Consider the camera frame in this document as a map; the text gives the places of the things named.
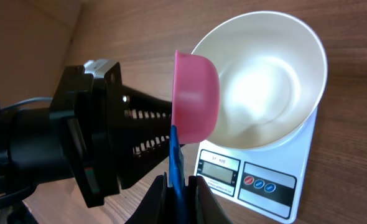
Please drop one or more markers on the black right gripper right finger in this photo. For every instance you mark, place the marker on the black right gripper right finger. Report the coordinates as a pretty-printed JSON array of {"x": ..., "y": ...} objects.
[{"x": 203, "y": 207}]

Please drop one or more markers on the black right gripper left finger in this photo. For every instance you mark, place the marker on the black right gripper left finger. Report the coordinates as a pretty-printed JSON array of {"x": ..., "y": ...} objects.
[{"x": 151, "y": 208}]

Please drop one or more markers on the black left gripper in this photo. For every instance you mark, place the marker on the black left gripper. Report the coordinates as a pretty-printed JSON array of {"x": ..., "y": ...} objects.
[{"x": 79, "y": 117}]

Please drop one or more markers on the pink scoop blue handle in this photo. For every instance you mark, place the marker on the pink scoop blue handle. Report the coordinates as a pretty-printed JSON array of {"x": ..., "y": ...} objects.
[{"x": 195, "y": 105}]

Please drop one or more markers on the cream white bowl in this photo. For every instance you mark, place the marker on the cream white bowl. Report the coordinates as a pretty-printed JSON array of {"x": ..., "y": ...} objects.
[{"x": 273, "y": 71}]

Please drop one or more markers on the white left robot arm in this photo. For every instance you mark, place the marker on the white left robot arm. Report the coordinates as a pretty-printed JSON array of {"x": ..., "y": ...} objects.
[{"x": 31, "y": 154}]

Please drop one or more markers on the white digital kitchen scale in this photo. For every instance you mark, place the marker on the white digital kitchen scale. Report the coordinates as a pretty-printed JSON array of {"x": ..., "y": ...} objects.
[{"x": 267, "y": 180}]

